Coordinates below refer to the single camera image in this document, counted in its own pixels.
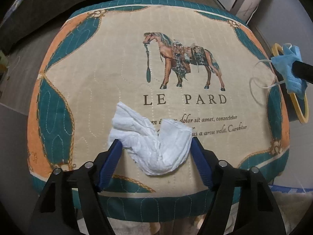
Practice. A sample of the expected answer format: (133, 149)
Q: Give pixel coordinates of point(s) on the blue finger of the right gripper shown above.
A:
(303, 71)

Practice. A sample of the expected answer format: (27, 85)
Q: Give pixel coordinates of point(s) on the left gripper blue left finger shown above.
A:
(54, 211)

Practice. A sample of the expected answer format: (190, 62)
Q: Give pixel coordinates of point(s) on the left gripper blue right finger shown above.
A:
(258, 212)

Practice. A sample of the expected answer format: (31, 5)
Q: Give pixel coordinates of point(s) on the blue surgical face mask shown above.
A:
(264, 74)

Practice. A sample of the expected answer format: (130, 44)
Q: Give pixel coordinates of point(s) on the white tissue paper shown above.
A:
(156, 152)

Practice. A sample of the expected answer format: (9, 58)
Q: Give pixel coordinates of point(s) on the yellow rimmed teal trash bin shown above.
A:
(283, 58)

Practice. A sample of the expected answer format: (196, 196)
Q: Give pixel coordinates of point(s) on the horse print quilted cushion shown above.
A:
(164, 59)

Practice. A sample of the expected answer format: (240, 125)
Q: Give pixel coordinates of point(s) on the bed with brown blanket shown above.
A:
(49, 2)

